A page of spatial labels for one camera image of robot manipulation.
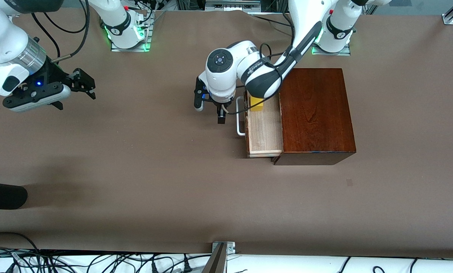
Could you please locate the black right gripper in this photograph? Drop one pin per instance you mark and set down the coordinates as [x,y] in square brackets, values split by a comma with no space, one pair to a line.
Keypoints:
[56,74]

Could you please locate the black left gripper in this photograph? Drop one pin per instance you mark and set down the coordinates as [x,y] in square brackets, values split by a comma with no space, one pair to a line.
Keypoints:
[221,111]

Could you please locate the yellow cube block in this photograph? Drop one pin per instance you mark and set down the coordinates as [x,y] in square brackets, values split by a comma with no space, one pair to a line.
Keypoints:
[257,105]

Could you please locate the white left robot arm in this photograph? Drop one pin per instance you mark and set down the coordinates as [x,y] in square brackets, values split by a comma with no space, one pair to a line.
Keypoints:
[220,83]

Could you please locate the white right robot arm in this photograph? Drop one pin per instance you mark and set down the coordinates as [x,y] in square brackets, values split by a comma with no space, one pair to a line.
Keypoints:
[2,38]

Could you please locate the dark wooden drawer cabinet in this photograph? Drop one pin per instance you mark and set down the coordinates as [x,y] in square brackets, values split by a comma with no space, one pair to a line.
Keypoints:
[317,113]

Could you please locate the black cylinder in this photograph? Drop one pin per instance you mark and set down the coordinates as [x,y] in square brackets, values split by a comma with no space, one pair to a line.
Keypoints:
[4,195]

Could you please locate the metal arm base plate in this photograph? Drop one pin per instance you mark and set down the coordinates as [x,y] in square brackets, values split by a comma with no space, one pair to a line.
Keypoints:
[332,53]
[129,49]

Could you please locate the aluminium frame with sockets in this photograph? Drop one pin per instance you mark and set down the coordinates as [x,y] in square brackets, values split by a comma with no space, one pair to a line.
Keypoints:
[230,4]

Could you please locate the small aluminium bracket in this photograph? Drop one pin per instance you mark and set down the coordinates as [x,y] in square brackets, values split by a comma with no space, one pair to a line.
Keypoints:
[230,247]

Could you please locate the dark camera mount beam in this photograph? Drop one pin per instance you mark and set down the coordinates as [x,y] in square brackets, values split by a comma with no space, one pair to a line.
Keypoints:
[216,263]

